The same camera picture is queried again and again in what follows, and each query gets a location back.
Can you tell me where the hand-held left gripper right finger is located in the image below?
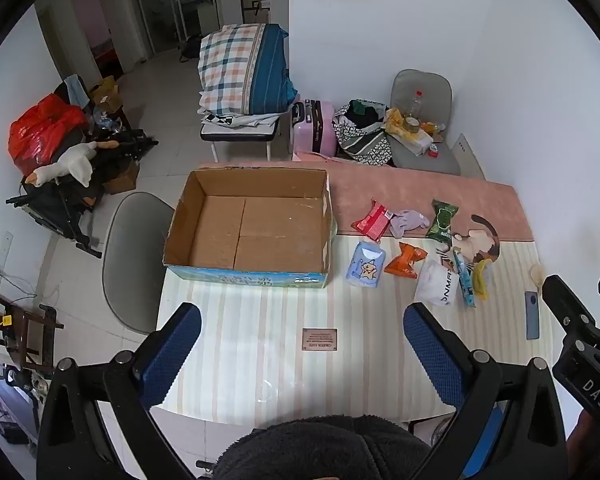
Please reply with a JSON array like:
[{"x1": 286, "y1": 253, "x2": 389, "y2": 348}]
[{"x1": 402, "y1": 302, "x2": 569, "y2": 480}]

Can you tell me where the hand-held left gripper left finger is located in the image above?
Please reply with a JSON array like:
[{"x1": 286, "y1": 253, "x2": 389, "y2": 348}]
[{"x1": 37, "y1": 302, "x2": 203, "y2": 480}]

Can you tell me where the person's right forearm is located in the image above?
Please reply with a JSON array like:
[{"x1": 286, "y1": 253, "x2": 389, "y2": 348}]
[{"x1": 566, "y1": 407, "x2": 600, "y2": 480}]

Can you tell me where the blue smartphone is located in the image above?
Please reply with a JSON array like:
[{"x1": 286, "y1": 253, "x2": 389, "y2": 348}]
[{"x1": 524, "y1": 291, "x2": 541, "y2": 341}]

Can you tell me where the white plastic packet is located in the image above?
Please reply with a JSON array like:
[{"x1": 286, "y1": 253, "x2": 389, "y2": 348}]
[{"x1": 414, "y1": 259, "x2": 459, "y2": 307}]

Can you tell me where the blue striped slim packet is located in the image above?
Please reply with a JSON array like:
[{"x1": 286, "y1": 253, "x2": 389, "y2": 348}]
[{"x1": 452, "y1": 250, "x2": 479, "y2": 309}]

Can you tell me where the yellow packet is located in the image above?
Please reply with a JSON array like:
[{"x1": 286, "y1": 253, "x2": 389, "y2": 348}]
[{"x1": 472, "y1": 260, "x2": 492, "y2": 301}]

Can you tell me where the grey shell chair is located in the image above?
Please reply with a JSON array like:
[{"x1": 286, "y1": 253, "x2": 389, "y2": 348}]
[
  {"x1": 390, "y1": 69, "x2": 462, "y2": 176},
  {"x1": 102, "y1": 192, "x2": 177, "y2": 336}
]

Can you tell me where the orange snack packet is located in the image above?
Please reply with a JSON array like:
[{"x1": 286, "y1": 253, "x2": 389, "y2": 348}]
[{"x1": 384, "y1": 242, "x2": 428, "y2": 279}]

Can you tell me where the blue chair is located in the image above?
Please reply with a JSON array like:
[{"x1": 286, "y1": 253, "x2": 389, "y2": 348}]
[{"x1": 459, "y1": 406, "x2": 504, "y2": 478}]

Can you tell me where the blue cartoon tissue pack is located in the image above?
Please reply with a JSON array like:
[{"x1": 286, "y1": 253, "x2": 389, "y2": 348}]
[{"x1": 346, "y1": 241, "x2": 385, "y2": 288}]

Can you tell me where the green snack packet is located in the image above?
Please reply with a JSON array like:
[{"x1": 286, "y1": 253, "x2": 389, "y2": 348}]
[{"x1": 425, "y1": 199, "x2": 460, "y2": 244}]

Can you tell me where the purple snack packet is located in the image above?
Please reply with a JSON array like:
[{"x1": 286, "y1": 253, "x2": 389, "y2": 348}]
[{"x1": 390, "y1": 209, "x2": 432, "y2": 239}]

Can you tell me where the large open cardboard box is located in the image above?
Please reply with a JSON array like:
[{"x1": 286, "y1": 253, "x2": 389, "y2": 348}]
[{"x1": 162, "y1": 167, "x2": 337, "y2": 289}]

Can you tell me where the dark wooden chair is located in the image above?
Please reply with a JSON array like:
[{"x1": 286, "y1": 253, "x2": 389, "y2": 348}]
[{"x1": 0, "y1": 280, "x2": 65, "y2": 377}]

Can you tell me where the person's dark fleece clothing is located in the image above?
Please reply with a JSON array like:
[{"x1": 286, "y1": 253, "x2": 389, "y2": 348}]
[{"x1": 212, "y1": 414, "x2": 433, "y2": 480}]

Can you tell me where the red snack packet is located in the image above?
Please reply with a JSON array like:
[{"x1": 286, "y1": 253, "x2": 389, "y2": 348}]
[{"x1": 351, "y1": 200, "x2": 396, "y2": 239}]

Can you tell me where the small brown cardboard box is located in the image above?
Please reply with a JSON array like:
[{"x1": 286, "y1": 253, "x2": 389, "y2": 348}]
[
  {"x1": 88, "y1": 76, "x2": 124, "y2": 112},
  {"x1": 102, "y1": 159, "x2": 141, "y2": 195}
]

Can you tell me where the black folded stroller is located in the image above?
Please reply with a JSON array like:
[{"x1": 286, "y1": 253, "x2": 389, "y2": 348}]
[{"x1": 6, "y1": 127, "x2": 160, "y2": 260}]

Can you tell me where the white tissue pack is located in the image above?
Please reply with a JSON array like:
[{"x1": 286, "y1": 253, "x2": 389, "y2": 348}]
[{"x1": 399, "y1": 130, "x2": 434, "y2": 156}]

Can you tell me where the white plush goose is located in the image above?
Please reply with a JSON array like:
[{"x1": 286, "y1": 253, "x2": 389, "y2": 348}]
[{"x1": 22, "y1": 140, "x2": 119, "y2": 189}]

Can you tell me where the black white patterned bag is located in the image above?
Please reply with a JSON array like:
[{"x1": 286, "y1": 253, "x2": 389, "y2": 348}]
[{"x1": 332, "y1": 100, "x2": 394, "y2": 165}]

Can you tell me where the white bench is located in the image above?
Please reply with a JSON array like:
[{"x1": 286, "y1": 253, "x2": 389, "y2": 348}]
[{"x1": 200, "y1": 111, "x2": 284, "y2": 163}]

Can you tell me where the yellow plastic bag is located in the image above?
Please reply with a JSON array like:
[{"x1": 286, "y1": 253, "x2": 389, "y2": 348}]
[{"x1": 384, "y1": 108, "x2": 415, "y2": 136}]

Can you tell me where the pink suitcase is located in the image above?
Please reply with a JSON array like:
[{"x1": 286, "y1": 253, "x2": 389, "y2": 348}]
[{"x1": 291, "y1": 99, "x2": 337, "y2": 159}]

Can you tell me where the red plastic bag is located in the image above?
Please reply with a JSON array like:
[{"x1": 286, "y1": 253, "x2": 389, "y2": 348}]
[{"x1": 7, "y1": 94, "x2": 89, "y2": 177}]

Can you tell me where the light blue cloth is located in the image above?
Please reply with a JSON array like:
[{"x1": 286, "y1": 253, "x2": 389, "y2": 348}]
[{"x1": 62, "y1": 74, "x2": 89, "y2": 109}]

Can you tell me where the folded plaid bedding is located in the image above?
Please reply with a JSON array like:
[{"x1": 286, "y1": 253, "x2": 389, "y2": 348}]
[{"x1": 197, "y1": 23, "x2": 299, "y2": 117}]

